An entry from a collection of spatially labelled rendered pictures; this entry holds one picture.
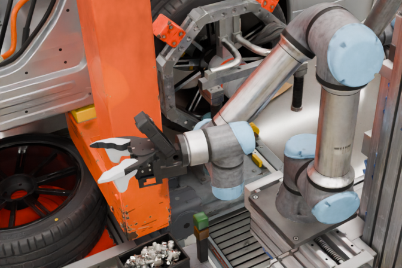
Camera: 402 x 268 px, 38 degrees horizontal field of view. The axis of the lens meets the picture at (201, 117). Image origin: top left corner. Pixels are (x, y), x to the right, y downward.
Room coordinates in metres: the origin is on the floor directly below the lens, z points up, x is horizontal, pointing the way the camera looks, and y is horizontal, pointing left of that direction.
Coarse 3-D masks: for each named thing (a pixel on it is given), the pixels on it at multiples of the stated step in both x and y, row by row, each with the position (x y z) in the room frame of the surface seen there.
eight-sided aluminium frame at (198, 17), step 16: (240, 0) 1.98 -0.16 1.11; (192, 16) 1.88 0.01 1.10; (208, 16) 1.87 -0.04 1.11; (224, 16) 1.90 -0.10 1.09; (272, 16) 1.99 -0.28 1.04; (192, 32) 1.84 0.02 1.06; (176, 48) 1.81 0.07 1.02; (272, 48) 2.06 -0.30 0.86; (160, 64) 1.80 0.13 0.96; (160, 80) 1.83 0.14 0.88; (160, 96) 1.83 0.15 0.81; (176, 112) 1.81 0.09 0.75; (192, 128) 1.83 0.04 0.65
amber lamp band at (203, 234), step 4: (196, 228) 1.35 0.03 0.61; (208, 228) 1.35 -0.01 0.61; (196, 232) 1.34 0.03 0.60; (200, 232) 1.33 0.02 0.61; (204, 232) 1.33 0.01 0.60; (208, 232) 1.34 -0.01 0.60; (196, 236) 1.34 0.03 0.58; (200, 236) 1.33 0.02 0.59; (204, 236) 1.33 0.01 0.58; (208, 236) 1.34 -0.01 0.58
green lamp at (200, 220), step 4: (200, 212) 1.37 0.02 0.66; (204, 212) 1.37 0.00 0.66; (196, 216) 1.35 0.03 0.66; (200, 216) 1.35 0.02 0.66; (204, 216) 1.35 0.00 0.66; (196, 220) 1.34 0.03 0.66; (200, 220) 1.33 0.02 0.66; (204, 220) 1.34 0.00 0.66; (208, 220) 1.34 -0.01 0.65; (196, 224) 1.34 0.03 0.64; (200, 224) 1.33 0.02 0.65; (204, 224) 1.34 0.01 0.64; (208, 224) 1.34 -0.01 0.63; (200, 228) 1.33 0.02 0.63
